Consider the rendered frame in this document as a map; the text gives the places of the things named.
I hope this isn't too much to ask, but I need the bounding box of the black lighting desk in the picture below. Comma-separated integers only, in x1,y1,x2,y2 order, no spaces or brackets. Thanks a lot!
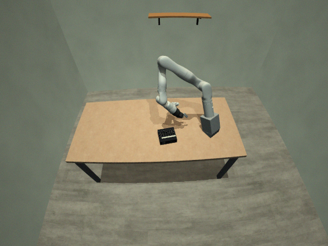
157,127,177,145

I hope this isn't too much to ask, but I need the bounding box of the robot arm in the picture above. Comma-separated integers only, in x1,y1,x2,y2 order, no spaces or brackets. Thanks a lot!
156,56,214,118

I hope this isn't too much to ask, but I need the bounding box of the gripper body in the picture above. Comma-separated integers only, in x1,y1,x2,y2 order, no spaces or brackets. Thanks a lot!
169,102,184,118

